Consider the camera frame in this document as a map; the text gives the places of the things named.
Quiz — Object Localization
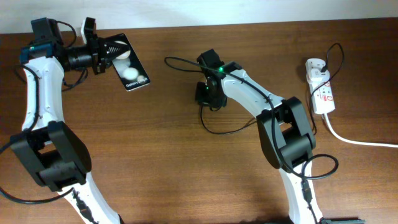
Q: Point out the black Samsung smartphone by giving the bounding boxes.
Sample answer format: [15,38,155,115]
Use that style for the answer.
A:
[107,34,150,91]

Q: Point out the black USB charging cable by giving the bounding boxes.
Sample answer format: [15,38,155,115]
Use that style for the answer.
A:
[200,42,345,136]

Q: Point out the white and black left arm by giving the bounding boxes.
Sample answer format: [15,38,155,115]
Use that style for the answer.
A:
[10,17,129,223]

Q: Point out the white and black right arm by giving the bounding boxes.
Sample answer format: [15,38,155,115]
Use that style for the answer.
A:
[195,49,323,223]

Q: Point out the white USB charger plug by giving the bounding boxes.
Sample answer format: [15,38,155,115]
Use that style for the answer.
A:
[306,68,330,84]

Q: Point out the white power strip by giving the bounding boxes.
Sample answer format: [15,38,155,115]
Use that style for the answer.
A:
[305,58,335,114]

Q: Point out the white power strip cord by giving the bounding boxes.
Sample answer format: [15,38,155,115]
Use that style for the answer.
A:
[322,113,398,149]

